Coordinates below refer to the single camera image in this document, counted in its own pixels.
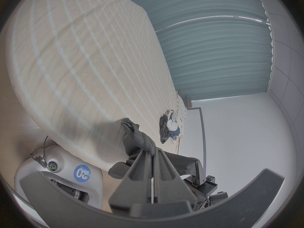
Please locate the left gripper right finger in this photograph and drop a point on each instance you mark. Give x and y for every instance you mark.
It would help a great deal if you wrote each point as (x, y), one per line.
(168, 186)

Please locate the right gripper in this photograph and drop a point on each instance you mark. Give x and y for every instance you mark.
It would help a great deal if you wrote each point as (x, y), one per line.
(206, 187)

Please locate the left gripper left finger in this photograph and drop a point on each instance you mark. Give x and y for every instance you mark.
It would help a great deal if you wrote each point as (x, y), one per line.
(135, 186)

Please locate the black T-shirt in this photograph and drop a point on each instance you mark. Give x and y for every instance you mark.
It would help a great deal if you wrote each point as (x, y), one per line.
(142, 140)

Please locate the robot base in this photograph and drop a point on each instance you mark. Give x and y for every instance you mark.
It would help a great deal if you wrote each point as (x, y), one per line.
(64, 160)

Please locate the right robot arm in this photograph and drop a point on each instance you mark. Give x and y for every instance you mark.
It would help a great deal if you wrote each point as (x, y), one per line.
(218, 197)

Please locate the pile of clothes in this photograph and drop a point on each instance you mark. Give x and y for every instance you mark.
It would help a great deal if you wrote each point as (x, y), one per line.
(169, 127)

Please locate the bed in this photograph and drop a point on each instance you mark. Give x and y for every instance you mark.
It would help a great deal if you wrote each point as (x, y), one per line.
(83, 68)

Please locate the white printed pillow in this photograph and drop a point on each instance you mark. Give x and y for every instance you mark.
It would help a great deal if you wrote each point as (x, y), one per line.
(182, 117)

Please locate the grey bedside table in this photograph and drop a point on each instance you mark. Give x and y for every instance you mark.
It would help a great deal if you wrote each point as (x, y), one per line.
(187, 101)

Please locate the blue-green curtain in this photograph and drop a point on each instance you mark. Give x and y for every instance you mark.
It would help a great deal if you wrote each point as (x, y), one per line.
(190, 3)
(213, 60)

